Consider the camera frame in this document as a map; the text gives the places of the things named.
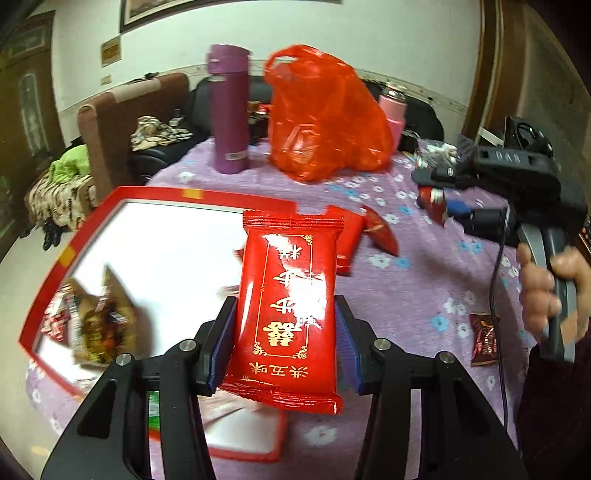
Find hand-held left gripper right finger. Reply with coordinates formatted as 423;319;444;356
334;294;529;480

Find yellow wall plaque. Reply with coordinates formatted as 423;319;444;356
100;39;122;68

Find brown snack packet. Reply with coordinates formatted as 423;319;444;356
71;265;154;367

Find framed wall picture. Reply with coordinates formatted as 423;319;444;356
119;0;343;34

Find brown armchair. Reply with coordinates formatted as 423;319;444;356
76;71;191;205

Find dark wooden wardrobe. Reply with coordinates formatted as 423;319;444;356
0;10;66;261

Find pile of silver wrapped snacks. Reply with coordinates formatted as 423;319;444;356
412;140;459;171

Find dark red snack packet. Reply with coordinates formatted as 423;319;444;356
468;312;498;368

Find patterned blanket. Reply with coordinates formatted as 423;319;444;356
24;172;97;232

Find purple floral tablecloth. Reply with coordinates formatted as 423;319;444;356
25;136;555;480

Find wooden door frame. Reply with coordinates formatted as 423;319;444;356
462;0;591;185

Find person's right hand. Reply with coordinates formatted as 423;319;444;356
516;242;591;342

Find pointed red snack packet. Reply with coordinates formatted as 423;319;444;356
361;205;400;257

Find green cloth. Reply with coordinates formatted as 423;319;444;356
47;144;92;184

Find red and white snack packets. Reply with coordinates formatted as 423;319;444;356
41;284;80;343

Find small red snack packet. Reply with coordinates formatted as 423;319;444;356
417;185;450;228

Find pink bottle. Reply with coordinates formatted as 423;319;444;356
379;87;410;140

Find person's right forearm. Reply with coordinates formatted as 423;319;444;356
514;323;591;480

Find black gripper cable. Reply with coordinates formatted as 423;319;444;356
488;233;511;432

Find large red snack packet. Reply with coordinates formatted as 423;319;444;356
222;209;346;415

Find red plastic bag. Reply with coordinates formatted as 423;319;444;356
262;44;396;183

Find black shoes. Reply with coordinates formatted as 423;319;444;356
41;219;64;251

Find patterned cloth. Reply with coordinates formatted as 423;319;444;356
130;116;195;151

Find red box with white inside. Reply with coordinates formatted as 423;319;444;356
18;185;297;463

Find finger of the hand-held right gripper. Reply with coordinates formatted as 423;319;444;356
443;198;509;239
410;165;482;189

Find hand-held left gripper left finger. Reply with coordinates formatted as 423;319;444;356
41;296;239;480

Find purple thermos bottle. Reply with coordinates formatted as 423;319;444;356
206;44;253;175

